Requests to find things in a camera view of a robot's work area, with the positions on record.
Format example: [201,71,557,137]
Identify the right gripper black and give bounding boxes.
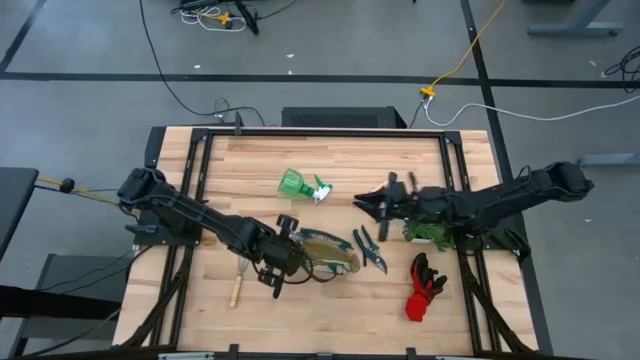
[352,171,426,242]

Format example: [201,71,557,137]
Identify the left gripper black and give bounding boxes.
[257,213,316,301]

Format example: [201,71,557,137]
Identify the beige green gardening bag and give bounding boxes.
[292,227,362,276]

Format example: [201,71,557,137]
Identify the green handled pruning shears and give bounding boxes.
[351,224,389,276]

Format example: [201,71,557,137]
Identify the green spray bottle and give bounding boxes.
[277,168,334,206]

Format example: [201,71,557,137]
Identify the wooden handled hand rake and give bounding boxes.
[228,255,250,309]

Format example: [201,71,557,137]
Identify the red black gardening glove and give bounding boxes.
[404,252,449,323]

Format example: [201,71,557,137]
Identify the green potted plant white pot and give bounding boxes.
[402,219,459,253]

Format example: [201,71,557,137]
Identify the black computer case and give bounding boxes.
[280,105,409,129]

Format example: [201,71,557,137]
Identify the black table corner panel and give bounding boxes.
[143,125,167,169]

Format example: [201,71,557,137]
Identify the black power strip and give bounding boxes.
[233,0,261,36]

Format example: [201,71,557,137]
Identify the grey metal cart base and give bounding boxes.
[9,252,136,359]

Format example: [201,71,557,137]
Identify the grey metal desk foot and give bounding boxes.
[577,152,640,168]
[527,0,625,37]

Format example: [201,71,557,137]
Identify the black desk foot bar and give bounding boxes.
[0,284,124,321]

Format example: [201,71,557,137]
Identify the black desk top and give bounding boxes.
[0,167,40,261]

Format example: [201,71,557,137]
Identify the black left wrist cable loop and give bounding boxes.
[298,267,329,286]

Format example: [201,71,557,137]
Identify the black aluminium table frame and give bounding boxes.
[119,127,536,359]

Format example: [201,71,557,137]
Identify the yellow extension cable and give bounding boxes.
[419,0,509,99]

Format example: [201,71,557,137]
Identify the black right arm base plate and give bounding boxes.
[462,219,532,261]

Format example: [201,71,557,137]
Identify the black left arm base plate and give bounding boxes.
[130,207,204,247]

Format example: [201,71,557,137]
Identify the white floor cable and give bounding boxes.
[423,94,640,128]

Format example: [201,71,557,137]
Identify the long black floor cable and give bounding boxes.
[137,0,267,127]

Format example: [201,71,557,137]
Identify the white coiled cable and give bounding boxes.
[178,5,249,33]

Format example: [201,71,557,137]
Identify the thin yellow arm cable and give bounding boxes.
[35,175,124,206]

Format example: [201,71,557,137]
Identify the black cable bundle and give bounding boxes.
[603,45,640,95]

